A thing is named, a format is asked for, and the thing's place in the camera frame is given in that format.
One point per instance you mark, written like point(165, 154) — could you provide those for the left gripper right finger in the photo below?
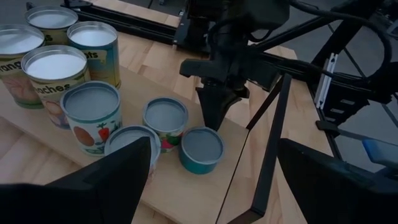
point(335, 196)

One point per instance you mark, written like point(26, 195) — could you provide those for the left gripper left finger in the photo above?
point(77, 202)

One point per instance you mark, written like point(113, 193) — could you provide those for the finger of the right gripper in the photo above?
point(216, 105)

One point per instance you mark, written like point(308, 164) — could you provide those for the teal tuna can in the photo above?
point(202, 149)

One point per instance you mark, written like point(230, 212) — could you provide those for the green peas can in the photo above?
point(164, 116)

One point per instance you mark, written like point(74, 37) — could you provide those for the short can tomato label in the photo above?
point(124, 140)

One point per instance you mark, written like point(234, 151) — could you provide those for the mixed vegetables can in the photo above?
point(91, 109)

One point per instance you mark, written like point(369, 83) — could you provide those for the tall can peaches label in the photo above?
point(56, 71)

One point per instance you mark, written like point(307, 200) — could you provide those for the tall can carrots label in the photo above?
point(93, 46)

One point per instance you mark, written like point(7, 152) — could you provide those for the tall can oranges label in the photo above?
point(15, 62)

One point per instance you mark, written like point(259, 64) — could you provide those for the tall can yellow-green label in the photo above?
point(51, 20)

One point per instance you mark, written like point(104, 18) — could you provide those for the black-framed wooden shelf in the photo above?
point(186, 193)

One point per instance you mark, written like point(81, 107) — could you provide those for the blue plastic clamp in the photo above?
point(382, 152)

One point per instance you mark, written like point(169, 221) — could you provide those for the white metal bracket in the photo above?
point(325, 81)

